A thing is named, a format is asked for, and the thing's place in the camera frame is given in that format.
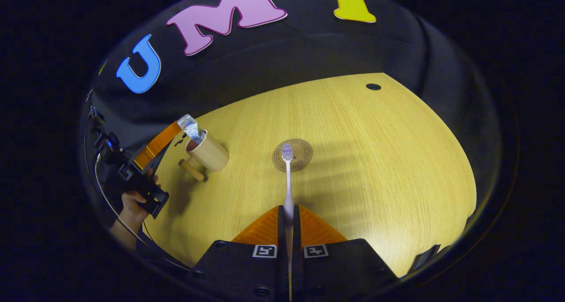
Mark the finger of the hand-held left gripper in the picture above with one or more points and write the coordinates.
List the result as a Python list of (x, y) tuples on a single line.
[(156, 145)]

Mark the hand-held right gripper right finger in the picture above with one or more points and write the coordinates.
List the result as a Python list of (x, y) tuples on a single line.
[(296, 249)]

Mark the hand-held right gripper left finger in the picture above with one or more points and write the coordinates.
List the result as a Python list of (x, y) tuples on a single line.
[(282, 249)]

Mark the white toothpaste tube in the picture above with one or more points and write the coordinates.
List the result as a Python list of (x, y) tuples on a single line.
[(190, 126)]

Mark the beige cup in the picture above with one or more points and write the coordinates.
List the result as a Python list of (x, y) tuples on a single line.
[(214, 158)]

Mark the pink toothbrush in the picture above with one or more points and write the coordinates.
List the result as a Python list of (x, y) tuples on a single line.
[(288, 183)]

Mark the round cork coaster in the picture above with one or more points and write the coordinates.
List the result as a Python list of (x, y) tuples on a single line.
[(304, 154)]

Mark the wooden desktop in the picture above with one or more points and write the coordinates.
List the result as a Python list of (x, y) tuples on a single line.
[(375, 160)]

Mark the black backdrop cloth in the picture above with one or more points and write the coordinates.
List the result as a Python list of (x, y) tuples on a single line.
[(309, 50)]

